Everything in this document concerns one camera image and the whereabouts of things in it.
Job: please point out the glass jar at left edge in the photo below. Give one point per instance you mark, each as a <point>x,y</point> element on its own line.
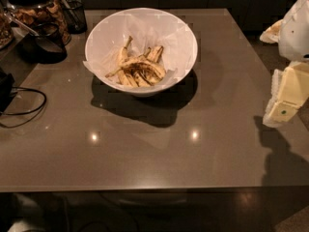
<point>6,32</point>

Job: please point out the white bowl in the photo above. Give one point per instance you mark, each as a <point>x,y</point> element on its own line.
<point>148,27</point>

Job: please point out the glass jar with black lid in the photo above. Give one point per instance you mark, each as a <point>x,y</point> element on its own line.
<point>36,12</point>

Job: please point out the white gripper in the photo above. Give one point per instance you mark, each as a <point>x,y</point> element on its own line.
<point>295,33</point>

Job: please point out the black mesh pen holder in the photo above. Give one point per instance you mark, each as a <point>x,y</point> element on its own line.
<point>75,17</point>

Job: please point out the black device at left edge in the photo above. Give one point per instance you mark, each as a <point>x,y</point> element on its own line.
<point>6,86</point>

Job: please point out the spotted yellow banana bunch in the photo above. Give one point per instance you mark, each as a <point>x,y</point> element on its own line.
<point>139,71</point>

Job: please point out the white paper liner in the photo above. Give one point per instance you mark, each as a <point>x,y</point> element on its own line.
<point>141,51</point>

